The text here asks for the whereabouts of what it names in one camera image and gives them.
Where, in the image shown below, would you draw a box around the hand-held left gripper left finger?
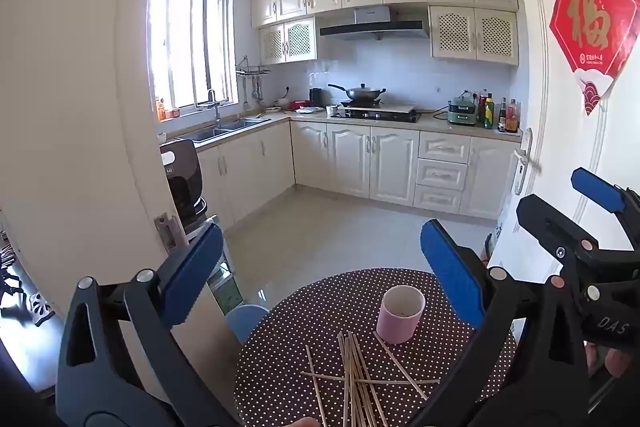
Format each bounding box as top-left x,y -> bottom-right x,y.
56,223 -> 236,427

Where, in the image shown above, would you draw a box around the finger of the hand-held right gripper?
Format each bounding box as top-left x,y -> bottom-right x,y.
517,194 -> 640,303
571,167 -> 640,220

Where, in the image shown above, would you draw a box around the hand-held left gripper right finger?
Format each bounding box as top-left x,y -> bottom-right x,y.
410,219 -> 591,427

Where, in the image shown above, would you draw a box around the pink ceramic cup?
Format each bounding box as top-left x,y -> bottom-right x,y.
376,285 -> 426,344

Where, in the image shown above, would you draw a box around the bunch of wooden chopsticks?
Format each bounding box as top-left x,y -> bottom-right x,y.
300,331 -> 441,427

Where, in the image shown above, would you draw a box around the hanging kitchen utensils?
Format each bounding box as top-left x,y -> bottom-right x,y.
242,76 -> 263,112

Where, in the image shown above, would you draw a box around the person's right hand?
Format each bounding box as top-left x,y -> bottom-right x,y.
584,341 -> 635,379

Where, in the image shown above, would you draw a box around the green mat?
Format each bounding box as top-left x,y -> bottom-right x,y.
215,277 -> 246,313

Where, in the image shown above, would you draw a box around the dark flat object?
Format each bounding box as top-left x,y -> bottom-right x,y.
480,222 -> 503,263

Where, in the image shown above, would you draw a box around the metal door strike plate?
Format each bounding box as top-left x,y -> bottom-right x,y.
154,213 -> 187,258

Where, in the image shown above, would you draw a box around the white panel door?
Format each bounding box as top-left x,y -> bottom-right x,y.
487,0 -> 640,288

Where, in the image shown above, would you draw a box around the light blue stool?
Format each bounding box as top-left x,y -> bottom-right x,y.
227,304 -> 271,344

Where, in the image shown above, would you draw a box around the cream cabinet drawer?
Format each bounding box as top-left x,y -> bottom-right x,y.
418,132 -> 472,164
416,159 -> 469,192
414,186 -> 463,214

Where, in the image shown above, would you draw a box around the dark brown kitchen appliance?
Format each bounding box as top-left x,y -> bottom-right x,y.
160,139 -> 208,233

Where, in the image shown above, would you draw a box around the green multi cooker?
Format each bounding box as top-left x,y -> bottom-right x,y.
446,93 -> 478,126

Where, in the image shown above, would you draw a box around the steel kitchen sink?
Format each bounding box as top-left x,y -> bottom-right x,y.
175,118 -> 272,144

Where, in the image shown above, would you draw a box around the cream lower kitchen cabinets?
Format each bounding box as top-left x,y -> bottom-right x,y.
192,119 -> 523,228

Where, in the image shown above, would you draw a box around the chrome faucet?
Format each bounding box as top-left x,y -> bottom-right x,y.
207,89 -> 222,126

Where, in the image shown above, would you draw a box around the red diamond door decoration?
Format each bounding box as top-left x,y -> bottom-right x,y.
548,0 -> 640,116

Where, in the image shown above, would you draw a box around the black gas stove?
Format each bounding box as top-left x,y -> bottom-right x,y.
331,104 -> 423,124

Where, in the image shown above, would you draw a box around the cream lattice door cabinet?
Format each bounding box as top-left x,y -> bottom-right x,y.
258,17 -> 318,66
429,5 -> 519,66

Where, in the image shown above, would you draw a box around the steel wok with lid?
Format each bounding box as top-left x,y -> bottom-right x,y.
328,82 -> 387,104

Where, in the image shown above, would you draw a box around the barred kitchen window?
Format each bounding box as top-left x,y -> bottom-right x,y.
149,0 -> 236,118

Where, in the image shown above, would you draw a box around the black range hood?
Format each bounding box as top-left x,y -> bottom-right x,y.
320,6 -> 431,42

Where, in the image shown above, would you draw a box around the metal door handle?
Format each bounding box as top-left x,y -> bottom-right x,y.
514,128 -> 543,196

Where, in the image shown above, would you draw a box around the metal wall rack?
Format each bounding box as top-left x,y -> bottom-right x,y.
235,55 -> 272,78

